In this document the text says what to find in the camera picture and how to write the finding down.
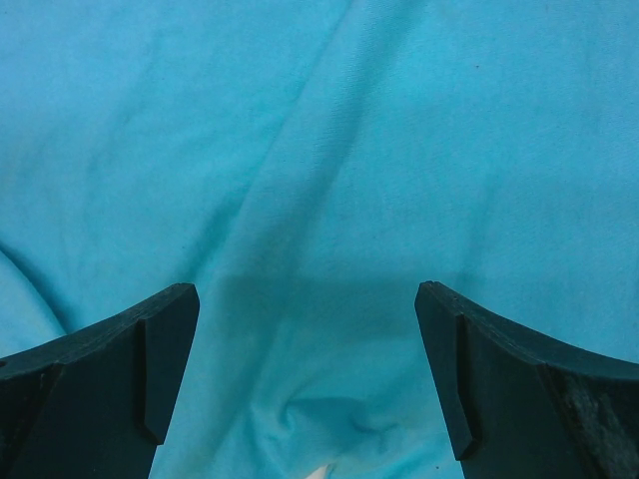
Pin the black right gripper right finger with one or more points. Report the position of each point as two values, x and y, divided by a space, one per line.
520 404

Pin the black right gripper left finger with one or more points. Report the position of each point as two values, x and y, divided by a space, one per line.
98 403

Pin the teal t shirt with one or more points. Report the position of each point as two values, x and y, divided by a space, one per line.
307 165

